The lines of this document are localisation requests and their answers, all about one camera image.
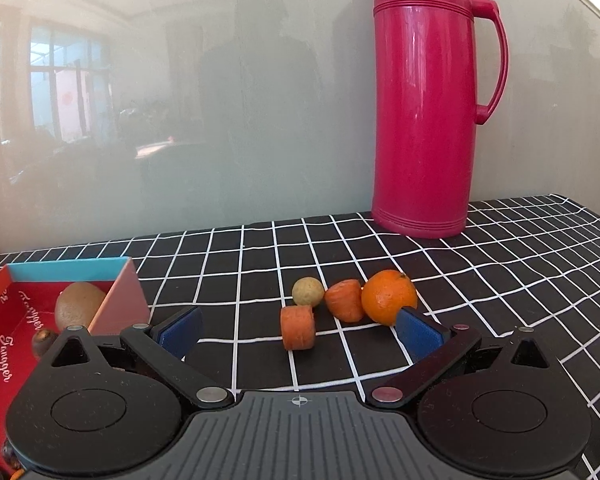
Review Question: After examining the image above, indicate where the red cardboard box tray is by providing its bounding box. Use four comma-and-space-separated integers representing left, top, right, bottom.
0, 257, 150, 476

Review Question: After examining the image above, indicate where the small dark chestnut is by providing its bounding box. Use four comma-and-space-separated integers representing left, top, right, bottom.
31, 328, 58, 361

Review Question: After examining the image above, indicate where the orange carrot chunk cylinder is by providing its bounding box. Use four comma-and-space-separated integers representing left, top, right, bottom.
279, 306, 315, 351

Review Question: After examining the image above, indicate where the orange tangerine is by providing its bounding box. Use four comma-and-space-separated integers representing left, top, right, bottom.
361, 270, 418, 326

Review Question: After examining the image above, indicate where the black white grid tablecloth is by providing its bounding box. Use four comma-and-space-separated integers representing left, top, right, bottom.
0, 194, 600, 479

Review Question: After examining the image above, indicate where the pink thermos flask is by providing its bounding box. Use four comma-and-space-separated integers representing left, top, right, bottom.
372, 0, 509, 238

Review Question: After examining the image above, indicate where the brown kiwi fruit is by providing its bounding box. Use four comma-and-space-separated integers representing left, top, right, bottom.
54, 282, 106, 332

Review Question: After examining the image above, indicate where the orange carrot chunk tapered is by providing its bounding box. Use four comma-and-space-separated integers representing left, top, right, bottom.
324, 278, 365, 323

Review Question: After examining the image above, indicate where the small beige round fruit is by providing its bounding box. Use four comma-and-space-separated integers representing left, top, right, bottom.
291, 276, 325, 308

